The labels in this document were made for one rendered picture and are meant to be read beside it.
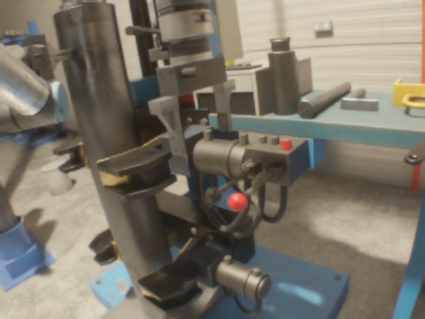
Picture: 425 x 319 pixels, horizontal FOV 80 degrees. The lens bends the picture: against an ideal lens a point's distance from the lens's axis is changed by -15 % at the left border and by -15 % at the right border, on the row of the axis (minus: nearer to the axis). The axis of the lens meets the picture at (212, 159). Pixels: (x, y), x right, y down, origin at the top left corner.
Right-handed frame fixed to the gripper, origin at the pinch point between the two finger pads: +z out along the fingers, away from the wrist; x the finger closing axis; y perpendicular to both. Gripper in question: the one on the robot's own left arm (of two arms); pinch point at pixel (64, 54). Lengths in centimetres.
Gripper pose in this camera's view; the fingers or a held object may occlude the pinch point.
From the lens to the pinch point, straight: 97.8
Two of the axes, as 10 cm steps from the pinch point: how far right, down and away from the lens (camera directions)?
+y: -9.4, 0.1, 3.4
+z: 3.1, -3.9, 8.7
